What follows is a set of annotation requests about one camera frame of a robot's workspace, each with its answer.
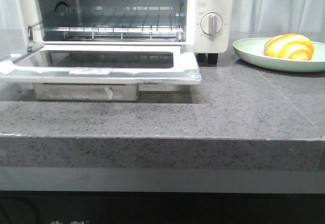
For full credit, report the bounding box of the grey door handle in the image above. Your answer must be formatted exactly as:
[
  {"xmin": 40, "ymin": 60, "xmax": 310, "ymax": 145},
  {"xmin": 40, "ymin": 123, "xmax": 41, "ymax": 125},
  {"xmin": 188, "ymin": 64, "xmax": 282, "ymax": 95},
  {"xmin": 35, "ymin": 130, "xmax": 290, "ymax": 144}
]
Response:
[{"xmin": 33, "ymin": 83, "xmax": 139, "ymax": 101}]

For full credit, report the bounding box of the lower oven control knob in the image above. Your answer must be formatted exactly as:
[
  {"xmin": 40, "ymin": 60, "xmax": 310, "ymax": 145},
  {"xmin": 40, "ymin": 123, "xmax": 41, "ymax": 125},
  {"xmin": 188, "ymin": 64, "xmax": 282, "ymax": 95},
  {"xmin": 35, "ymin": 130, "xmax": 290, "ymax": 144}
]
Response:
[{"xmin": 201, "ymin": 12, "xmax": 223, "ymax": 36}]

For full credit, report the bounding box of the light green plate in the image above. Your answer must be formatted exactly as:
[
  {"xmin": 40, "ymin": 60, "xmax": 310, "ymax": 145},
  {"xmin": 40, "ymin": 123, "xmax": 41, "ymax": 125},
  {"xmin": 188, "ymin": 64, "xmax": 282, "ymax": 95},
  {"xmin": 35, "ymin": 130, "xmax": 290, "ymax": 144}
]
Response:
[{"xmin": 233, "ymin": 38, "xmax": 324, "ymax": 73}]

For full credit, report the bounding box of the yellow striped bread roll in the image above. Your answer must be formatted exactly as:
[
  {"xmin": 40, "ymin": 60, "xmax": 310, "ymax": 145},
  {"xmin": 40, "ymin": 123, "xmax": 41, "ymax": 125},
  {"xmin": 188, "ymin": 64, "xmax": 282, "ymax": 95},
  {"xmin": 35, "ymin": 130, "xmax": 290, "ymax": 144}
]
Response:
[{"xmin": 264, "ymin": 34, "xmax": 315, "ymax": 60}]

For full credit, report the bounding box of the white Toshiba toaster oven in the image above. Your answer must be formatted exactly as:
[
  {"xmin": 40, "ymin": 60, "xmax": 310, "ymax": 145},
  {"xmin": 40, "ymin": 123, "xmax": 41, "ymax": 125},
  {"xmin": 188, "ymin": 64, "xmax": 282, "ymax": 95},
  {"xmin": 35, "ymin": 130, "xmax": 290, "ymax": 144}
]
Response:
[{"xmin": 17, "ymin": 0, "xmax": 233, "ymax": 64}]

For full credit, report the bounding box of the metal wire oven rack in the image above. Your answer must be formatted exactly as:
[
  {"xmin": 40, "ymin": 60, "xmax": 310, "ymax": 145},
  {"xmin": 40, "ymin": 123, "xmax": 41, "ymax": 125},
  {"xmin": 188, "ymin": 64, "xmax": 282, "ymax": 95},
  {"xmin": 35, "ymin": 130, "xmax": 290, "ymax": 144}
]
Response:
[{"xmin": 43, "ymin": 2, "xmax": 186, "ymax": 42}]

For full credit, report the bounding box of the glass oven door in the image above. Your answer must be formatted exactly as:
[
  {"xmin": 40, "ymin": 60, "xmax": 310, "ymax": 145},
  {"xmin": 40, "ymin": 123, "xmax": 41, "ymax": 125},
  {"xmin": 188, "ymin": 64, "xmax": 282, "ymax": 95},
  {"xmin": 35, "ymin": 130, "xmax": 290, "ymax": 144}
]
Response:
[{"xmin": 1, "ymin": 42, "xmax": 201, "ymax": 85}]

